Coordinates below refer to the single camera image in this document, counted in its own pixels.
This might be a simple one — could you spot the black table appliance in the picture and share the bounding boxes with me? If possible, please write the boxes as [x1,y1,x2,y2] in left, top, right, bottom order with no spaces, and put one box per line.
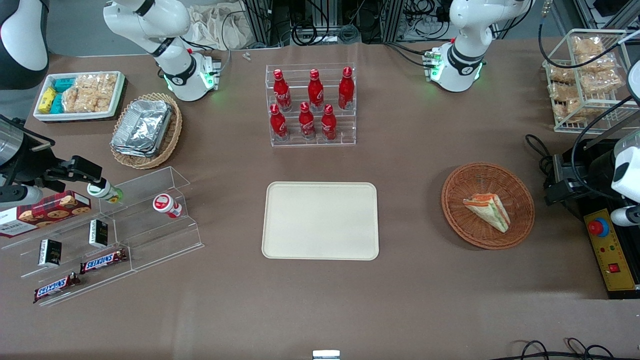
[544,137,640,300]

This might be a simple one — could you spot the black floor cable bundle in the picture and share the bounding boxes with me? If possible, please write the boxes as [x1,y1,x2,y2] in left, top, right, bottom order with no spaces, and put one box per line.
[502,338,621,360]

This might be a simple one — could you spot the coiled black background cables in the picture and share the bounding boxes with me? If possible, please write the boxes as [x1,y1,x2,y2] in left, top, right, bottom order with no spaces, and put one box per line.
[292,22,362,46]

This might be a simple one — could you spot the yellow control panel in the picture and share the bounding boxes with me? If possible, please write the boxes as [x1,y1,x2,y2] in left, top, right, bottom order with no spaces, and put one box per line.
[583,208,640,292]

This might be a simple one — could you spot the light oval wicker basket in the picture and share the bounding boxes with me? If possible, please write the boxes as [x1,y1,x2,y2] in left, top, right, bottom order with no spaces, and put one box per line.
[110,92,183,170]

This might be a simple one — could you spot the red plaid cookie box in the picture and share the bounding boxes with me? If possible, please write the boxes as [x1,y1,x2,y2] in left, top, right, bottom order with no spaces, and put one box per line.
[0,190,93,239]

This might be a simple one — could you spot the clear acrylic stepped shelf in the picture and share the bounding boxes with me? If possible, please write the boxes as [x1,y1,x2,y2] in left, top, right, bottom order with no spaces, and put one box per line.
[0,166,205,307]

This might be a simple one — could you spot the small black box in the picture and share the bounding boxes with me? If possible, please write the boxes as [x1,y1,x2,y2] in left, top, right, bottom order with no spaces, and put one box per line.
[89,219,109,249]
[38,239,63,268]

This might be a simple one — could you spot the Snickers chocolate bar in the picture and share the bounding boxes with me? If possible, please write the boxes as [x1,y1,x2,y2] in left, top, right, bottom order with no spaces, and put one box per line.
[33,272,81,304]
[80,248,129,275]

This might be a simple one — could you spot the brown round wicker basket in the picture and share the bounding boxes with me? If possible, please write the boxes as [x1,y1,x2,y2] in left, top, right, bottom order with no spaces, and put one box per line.
[441,162,536,250]

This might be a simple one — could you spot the white rectangular snack tray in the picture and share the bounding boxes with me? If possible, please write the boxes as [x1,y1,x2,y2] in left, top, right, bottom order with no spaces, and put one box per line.
[32,70,126,123]

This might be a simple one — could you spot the fried snack bag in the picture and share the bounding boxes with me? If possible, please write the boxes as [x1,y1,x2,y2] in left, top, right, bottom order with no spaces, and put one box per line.
[577,53,617,74]
[572,36,604,56]
[554,99,584,122]
[547,64,577,84]
[581,70,624,94]
[549,82,581,101]

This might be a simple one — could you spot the green label drink bottle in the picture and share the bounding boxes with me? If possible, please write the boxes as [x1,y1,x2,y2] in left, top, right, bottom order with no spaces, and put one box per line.
[87,180,124,205]

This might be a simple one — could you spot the triangle sandwich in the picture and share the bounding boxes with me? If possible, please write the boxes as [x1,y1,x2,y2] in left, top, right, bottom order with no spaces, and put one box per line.
[462,193,511,234]

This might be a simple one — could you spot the red cap yogurt bottle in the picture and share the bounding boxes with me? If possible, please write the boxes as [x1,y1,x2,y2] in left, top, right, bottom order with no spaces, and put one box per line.
[152,194,184,219]

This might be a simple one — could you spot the white crumpled cloth bag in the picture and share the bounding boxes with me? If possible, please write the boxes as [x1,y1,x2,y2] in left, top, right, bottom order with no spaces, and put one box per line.
[187,4,251,51]

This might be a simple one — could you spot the white wire rack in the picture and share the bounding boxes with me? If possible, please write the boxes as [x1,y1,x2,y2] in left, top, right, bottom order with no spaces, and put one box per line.
[542,29,640,134]

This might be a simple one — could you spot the beige rectangular plastic tray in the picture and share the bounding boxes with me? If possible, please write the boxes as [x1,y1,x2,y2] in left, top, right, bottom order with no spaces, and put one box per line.
[261,181,380,261]

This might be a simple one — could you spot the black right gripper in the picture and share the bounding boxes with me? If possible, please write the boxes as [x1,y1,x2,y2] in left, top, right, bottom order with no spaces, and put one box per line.
[45,155,104,194]

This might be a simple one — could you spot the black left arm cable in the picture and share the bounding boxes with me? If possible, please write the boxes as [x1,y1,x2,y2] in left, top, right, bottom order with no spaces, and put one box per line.
[537,10,640,71]

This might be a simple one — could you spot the silver foil tray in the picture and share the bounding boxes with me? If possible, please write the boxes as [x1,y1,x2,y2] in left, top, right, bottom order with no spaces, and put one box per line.
[112,99,174,153]
[111,142,157,159]

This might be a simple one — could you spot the aluminium profile frame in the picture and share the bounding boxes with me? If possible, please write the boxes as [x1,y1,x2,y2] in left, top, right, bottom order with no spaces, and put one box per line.
[240,0,407,49]

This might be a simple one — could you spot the yellow snack packet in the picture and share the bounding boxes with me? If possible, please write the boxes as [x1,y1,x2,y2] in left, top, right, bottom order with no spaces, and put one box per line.
[37,87,57,111]

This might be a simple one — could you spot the red cola bottle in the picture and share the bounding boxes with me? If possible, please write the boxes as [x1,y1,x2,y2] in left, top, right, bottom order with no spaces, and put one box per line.
[269,103,289,141]
[298,102,317,141]
[321,104,338,141]
[272,69,293,112]
[338,66,355,111]
[307,69,325,112]

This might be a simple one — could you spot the black appliance power cable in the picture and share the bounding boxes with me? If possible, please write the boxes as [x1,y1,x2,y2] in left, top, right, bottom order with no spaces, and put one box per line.
[525,134,557,193]

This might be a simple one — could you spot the clear rice cracker bag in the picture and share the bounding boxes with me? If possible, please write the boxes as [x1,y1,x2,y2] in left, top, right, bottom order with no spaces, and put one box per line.
[90,73,119,112]
[62,75,94,114]

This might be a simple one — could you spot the clear acrylic bottle rack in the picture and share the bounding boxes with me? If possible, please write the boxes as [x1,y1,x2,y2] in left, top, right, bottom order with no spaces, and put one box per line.
[265,62,357,147]

